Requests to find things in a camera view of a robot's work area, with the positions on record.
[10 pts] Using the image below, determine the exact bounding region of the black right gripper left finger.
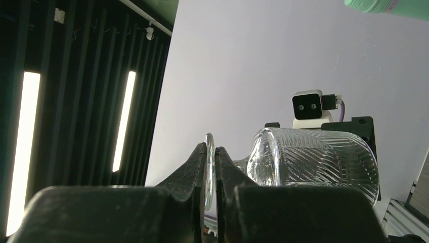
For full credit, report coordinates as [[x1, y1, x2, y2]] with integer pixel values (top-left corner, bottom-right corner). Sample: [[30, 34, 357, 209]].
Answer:
[[9, 143, 207, 242]]

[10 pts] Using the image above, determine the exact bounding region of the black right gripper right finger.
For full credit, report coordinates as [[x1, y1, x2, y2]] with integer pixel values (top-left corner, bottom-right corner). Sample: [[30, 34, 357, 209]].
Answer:
[[214, 147, 387, 242]]

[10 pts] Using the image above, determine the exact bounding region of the clear ribbed tumbler glass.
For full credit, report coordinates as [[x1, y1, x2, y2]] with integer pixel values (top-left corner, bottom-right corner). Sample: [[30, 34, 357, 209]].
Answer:
[[203, 127, 380, 212]]

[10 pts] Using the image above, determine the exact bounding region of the ceiling light strip right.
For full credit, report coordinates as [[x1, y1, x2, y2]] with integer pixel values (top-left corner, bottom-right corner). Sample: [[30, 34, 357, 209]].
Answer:
[[112, 71, 136, 172]]

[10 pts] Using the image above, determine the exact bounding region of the ceiling light strip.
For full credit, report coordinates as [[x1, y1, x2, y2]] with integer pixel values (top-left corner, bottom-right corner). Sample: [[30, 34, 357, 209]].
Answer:
[[112, 71, 136, 172], [6, 71, 40, 236]]

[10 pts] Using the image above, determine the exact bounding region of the ceiling light strip left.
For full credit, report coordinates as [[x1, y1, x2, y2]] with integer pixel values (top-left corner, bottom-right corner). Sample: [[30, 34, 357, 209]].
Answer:
[[6, 71, 40, 236]]

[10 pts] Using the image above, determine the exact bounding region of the mint green microphone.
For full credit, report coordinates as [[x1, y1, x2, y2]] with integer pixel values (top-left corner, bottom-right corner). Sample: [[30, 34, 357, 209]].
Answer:
[[344, 0, 428, 22]]

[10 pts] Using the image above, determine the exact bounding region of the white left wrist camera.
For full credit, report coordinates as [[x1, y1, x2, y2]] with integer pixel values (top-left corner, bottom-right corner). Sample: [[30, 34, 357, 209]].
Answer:
[[292, 89, 345, 130]]

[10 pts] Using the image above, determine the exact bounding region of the white ceiling security camera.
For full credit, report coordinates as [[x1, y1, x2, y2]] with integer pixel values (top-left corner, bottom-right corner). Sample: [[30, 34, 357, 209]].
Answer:
[[145, 27, 154, 41]]

